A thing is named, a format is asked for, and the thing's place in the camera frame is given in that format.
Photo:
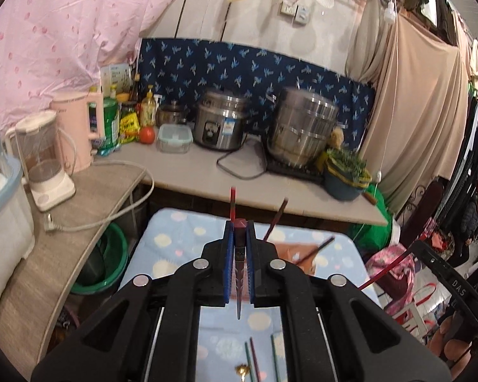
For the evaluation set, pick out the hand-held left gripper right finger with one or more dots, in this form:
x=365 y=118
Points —
x=251 y=270

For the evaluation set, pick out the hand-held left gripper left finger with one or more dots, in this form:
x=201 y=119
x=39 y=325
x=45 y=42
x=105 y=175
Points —
x=226 y=270

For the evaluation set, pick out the dark maroon chopstick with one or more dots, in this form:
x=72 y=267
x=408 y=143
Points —
x=277 y=217
x=239 y=254

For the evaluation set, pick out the pink plastic utensil holder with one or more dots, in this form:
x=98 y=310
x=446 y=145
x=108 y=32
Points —
x=290 y=252

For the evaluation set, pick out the dark purple chopstick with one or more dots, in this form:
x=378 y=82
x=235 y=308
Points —
x=316 y=250

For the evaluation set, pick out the red chopstick gold band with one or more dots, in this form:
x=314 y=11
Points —
x=382 y=272

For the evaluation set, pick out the blue polka dot tablecloth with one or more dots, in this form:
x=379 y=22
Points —
x=175 y=246

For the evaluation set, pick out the pink floral bag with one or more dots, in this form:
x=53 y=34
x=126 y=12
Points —
x=378 y=256

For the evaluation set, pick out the dark wooden board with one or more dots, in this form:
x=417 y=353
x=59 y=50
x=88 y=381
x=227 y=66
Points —
x=428 y=203

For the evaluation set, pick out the dark brown chopstick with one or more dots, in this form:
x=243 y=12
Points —
x=255 y=360

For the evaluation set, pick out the green chopstick gold band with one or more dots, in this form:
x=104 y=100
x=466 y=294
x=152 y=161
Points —
x=275 y=360

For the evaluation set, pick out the green plastic bag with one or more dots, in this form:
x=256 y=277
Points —
x=376 y=230

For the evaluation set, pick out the grey wooden counter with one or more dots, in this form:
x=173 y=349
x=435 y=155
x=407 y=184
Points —
x=203 y=175

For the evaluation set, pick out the gold metal spoon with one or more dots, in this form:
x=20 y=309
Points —
x=243 y=370

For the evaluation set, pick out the black induction cooktop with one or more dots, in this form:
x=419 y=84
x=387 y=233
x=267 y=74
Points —
x=294 y=171

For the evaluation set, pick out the green plastic basin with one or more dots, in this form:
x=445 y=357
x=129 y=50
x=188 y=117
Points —
x=115 y=262

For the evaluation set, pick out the blue basin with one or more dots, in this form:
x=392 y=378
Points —
x=342 y=189

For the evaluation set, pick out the dark steel pot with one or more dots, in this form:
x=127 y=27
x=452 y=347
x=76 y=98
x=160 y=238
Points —
x=91 y=262

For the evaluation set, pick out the clear plastic food container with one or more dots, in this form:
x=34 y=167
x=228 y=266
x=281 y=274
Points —
x=174 y=139

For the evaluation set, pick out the green leafy vegetables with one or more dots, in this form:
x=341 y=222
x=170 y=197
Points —
x=348 y=163

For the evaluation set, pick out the steel rice cooker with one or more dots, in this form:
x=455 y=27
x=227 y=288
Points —
x=219 y=123

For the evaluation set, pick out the large steel steamer pot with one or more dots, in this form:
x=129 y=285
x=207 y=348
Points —
x=302 y=127

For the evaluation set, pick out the red tomato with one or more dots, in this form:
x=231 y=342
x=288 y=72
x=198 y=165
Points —
x=147 y=135

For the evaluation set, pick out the yellow-brown root vegetable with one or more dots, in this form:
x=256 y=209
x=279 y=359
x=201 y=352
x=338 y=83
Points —
x=336 y=138

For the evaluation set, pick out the small steel pot with lid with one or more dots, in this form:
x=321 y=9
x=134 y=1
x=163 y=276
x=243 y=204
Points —
x=173 y=115

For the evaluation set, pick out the yellow snack packet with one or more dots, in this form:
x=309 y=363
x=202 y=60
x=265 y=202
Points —
x=129 y=125

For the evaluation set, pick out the yellow oil bottle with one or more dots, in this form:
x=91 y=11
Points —
x=148 y=111

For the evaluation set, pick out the beige curtain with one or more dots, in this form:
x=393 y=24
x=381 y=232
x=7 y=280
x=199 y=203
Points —
x=414 y=107

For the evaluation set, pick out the green canister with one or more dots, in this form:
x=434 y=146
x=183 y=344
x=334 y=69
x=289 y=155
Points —
x=108 y=123

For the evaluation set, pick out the dark sauce bottle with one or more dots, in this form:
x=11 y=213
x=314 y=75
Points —
x=134 y=91

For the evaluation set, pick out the dark blue leaf-print cloth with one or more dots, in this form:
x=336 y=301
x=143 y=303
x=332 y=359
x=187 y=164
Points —
x=223 y=63

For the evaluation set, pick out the pink electric kettle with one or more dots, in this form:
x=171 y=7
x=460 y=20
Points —
x=73 y=127

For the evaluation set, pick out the white blender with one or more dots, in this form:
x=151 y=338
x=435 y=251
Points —
x=44 y=159

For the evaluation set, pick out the white green carton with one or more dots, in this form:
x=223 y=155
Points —
x=117 y=77

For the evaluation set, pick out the white dish rack blue lid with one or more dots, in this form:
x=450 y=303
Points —
x=4 y=230

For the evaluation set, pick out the pink floral cloth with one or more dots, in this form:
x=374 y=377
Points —
x=63 y=28

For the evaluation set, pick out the white wall socket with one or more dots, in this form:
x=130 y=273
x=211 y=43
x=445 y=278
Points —
x=303 y=15
x=288 y=9

